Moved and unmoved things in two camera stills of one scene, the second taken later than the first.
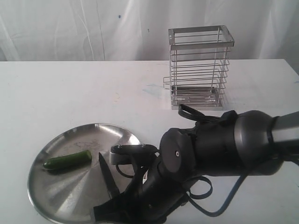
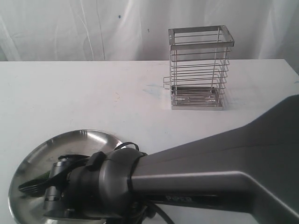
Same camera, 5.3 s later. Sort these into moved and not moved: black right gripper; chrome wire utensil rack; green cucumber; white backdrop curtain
Moved: black right gripper; green cucumber
Not moved: chrome wire utensil rack; white backdrop curtain
